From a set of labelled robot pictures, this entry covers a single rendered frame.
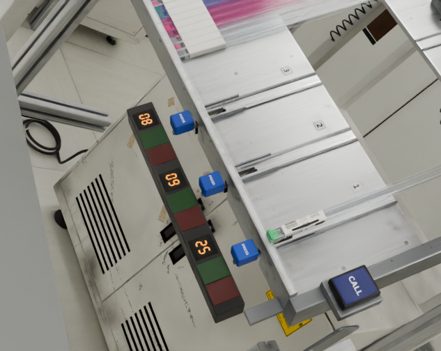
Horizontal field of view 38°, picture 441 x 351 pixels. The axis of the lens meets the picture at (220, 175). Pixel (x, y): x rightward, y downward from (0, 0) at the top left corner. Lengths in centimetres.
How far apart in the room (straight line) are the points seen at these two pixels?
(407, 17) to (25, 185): 67
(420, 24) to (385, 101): 189
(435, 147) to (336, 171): 197
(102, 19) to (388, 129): 135
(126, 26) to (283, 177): 163
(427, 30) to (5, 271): 75
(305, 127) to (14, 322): 50
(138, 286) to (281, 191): 63
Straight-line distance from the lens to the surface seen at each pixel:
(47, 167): 183
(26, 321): 69
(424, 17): 114
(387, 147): 295
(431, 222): 284
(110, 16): 240
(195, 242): 86
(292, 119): 95
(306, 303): 82
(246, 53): 102
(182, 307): 135
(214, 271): 84
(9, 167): 81
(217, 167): 92
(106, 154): 155
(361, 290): 80
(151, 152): 92
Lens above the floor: 111
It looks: 27 degrees down
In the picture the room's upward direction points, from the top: 49 degrees clockwise
